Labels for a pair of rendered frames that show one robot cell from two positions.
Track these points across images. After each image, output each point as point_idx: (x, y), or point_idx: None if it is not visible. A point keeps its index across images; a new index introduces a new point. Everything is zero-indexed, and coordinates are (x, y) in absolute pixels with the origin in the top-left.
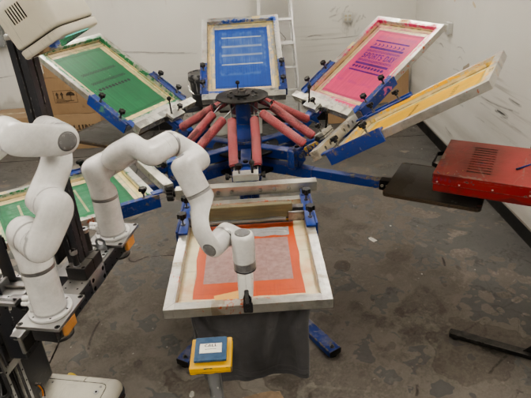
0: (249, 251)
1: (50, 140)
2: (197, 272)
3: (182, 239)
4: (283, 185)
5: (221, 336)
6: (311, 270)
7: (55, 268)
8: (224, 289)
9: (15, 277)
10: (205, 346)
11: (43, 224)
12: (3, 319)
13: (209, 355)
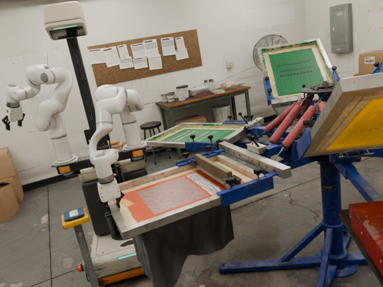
0: (96, 168)
1: (37, 76)
2: (147, 186)
3: (172, 168)
4: (263, 163)
5: (83, 212)
6: None
7: (61, 139)
8: (133, 199)
9: None
10: (74, 211)
11: (37, 113)
12: None
13: (67, 214)
